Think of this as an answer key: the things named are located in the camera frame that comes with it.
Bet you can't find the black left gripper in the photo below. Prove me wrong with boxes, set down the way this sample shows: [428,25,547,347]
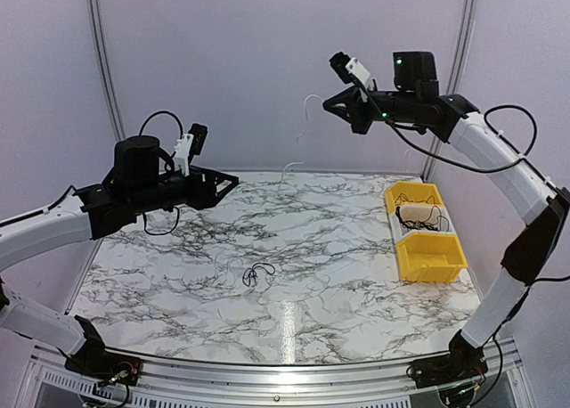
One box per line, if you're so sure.
[129,164,239,215]

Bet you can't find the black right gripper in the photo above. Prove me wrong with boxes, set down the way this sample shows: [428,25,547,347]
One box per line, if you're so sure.
[324,84,420,135]

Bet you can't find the white cable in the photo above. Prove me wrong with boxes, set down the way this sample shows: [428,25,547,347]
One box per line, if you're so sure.
[213,94,324,280]

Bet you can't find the small black cable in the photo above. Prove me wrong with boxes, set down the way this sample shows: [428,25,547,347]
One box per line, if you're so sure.
[241,261,276,289]

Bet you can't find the thin black cable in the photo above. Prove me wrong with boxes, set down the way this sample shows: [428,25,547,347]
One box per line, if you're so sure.
[394,192,440,207]

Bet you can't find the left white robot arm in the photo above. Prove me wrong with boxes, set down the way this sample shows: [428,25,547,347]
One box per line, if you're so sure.
[1,132,239,377]

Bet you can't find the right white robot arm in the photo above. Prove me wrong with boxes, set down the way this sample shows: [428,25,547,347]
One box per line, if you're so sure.
[323,51,569,386]

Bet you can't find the yellow plastic bin far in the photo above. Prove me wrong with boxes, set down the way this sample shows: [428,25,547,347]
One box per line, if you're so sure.
[384,181,444,215]

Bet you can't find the yellow plastic bin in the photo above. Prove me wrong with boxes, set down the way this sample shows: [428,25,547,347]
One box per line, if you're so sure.
[395,233,468,284]
[384,181,444,215]

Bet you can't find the clear plastic bin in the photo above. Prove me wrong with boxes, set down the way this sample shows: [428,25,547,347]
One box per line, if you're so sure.
[388,204,456,241]

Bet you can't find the yellow plastic bin near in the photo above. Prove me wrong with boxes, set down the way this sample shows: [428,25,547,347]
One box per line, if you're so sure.
[395,233,468,284]

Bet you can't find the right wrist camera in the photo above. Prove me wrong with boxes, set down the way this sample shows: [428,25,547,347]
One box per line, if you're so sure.
[329,52,374,102]

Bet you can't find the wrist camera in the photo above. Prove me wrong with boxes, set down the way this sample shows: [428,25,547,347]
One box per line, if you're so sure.
[329,52,374,102]
[173,122,208,176]

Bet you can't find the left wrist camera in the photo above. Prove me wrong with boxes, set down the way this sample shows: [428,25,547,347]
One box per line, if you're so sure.
[173,122,208,176]

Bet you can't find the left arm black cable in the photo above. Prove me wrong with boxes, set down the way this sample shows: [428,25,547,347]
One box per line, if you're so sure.
[48,110,186,236]

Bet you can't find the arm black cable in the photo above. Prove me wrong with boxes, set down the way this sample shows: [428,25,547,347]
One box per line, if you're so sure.
[387,104,570,282]
[48,110,186,236]

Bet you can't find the right aluminium corner post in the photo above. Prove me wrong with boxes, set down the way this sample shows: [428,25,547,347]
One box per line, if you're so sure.
[421,0,478,182]

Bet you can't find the aluminium corner post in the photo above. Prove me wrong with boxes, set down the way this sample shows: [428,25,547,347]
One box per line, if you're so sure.
[421,0,478,182]
[86,0,128,143]

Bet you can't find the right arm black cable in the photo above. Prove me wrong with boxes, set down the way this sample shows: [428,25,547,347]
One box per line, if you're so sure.
[387,104,570,282]

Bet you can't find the aluminium front rail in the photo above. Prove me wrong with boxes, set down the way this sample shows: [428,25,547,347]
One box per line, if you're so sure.
[14,339,535,407]

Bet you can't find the left aluminium corner post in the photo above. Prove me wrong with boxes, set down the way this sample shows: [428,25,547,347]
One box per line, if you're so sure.
[86,0,128,143]

